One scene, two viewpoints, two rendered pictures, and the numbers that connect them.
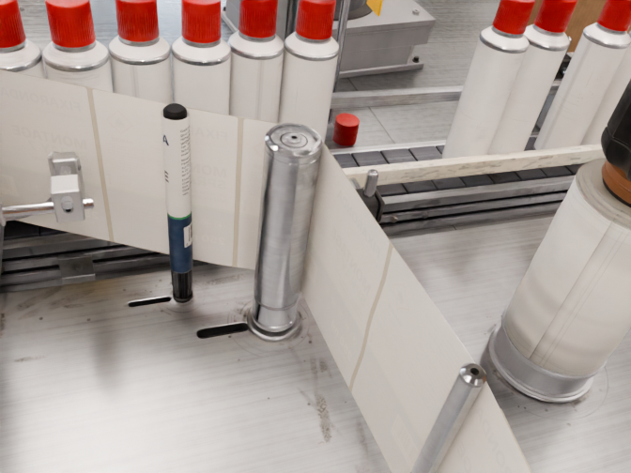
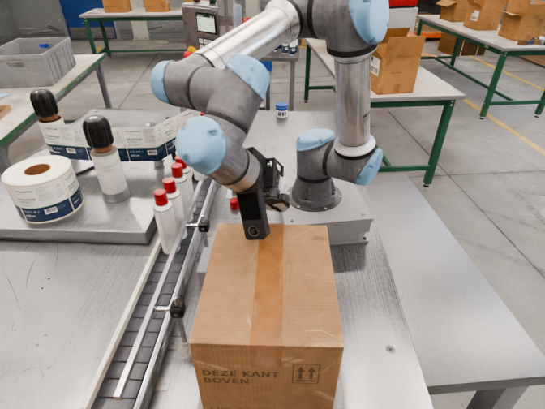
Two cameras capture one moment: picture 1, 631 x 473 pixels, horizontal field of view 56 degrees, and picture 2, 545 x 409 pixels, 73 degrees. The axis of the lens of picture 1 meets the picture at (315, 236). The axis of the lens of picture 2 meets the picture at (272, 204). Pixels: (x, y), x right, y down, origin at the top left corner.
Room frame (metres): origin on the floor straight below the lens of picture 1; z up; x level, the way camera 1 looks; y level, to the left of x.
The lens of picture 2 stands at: (1.33, -0.93, 1.62)
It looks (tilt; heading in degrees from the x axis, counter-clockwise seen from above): 35 degrees down; 117
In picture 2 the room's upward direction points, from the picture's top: straight up
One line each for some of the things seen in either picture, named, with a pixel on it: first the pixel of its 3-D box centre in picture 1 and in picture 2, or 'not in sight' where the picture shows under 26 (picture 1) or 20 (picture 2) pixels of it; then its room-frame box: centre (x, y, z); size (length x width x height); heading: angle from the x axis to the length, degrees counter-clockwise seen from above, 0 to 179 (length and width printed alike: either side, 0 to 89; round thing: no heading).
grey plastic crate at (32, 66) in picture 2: not in sight; (34, 61); (-1.58, 0.83, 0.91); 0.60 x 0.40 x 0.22; 125
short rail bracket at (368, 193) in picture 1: (363, 217); not in sight; (0.48, -0.05, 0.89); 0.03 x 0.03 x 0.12; 24
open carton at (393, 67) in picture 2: not in sight; (391, 59); (0.86, 1.85, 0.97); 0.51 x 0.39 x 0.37; 37
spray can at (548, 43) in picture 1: (526, 84); (181, 194); (0.64, -0.21, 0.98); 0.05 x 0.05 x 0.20
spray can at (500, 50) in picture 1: (487, 87); (184, 184); (0.62, -0.16, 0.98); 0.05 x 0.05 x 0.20
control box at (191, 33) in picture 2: not in sight; (212, 37); (0.59, 0.11, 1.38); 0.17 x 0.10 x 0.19; 169
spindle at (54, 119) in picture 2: not in sight; (53, 126); (-0.06, -0.11, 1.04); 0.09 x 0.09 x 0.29
